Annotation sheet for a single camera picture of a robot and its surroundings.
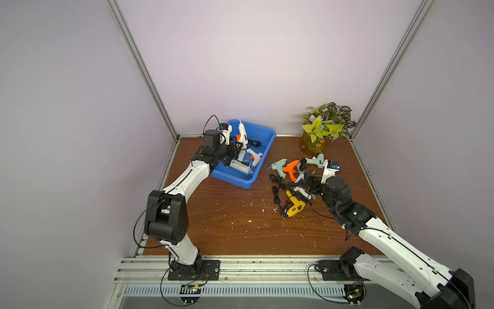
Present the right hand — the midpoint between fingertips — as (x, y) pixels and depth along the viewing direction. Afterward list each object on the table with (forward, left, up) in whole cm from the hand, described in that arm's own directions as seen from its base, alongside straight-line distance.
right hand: (315, 170), depth 76 cm
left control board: (-40, +49, -26) cm, 69 cm away
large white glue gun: (+17, +34, -19) cm, 43 cm away
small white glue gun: (+18, +30, -1) cm, 35 cm away
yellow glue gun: (-5, +4, -22) cm, 23 cm away
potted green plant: (+27, -6, 0) cm, 27 cm away
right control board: (-38, -13, -25) cm, 47 cm away
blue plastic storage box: (+5, +37, -11) cm, 39 cm away
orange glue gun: (+15, +6, -21) cm, 27 cm away
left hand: (+15, +31, 0) cm, 34 cm away
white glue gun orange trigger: (+23, +25, -20) cm, 40 cm away
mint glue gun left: (+17, +13, -21) cm, 30 cm away
